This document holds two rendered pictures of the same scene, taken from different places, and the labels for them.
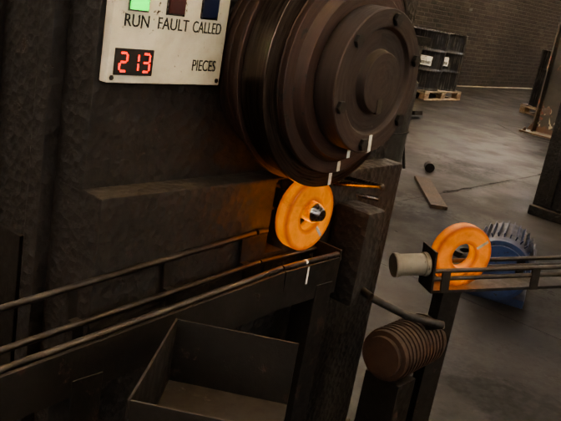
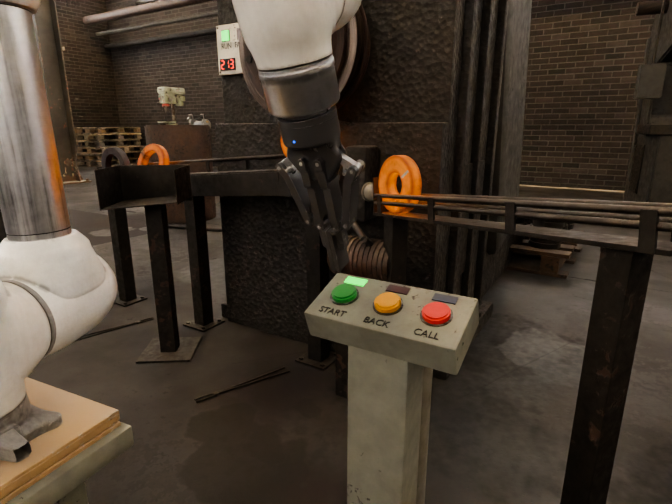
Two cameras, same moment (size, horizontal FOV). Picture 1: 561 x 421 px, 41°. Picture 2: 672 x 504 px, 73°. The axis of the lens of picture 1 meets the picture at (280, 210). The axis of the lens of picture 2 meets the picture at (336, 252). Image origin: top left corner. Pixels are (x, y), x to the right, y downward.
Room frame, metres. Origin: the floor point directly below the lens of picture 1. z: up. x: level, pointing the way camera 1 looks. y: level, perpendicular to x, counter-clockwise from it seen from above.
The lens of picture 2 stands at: (1.46, -1.67, 0.86)
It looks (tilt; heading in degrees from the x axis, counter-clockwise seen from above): 15 degrees down; 83
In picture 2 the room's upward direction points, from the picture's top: straight up
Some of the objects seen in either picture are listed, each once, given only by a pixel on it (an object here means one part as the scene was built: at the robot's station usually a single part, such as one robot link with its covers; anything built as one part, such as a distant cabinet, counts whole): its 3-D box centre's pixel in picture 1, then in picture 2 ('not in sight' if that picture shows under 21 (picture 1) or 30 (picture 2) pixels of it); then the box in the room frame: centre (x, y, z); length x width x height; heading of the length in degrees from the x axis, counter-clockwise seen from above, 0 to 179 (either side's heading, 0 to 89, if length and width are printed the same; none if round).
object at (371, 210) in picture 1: (351, 251); (362, 183); (1.73, -0.19, 0.68); 0.11 x 0.08 x 0.24; 52
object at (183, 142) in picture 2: not in sight; (181, 172); (0.53, 2.87, 0.45); 0.59 x 0.59 x 0.89
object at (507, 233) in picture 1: (502, 259); not in sight; (3.56, -1.12, 0.17); 0.57 x 0.31 x 0.34; 162
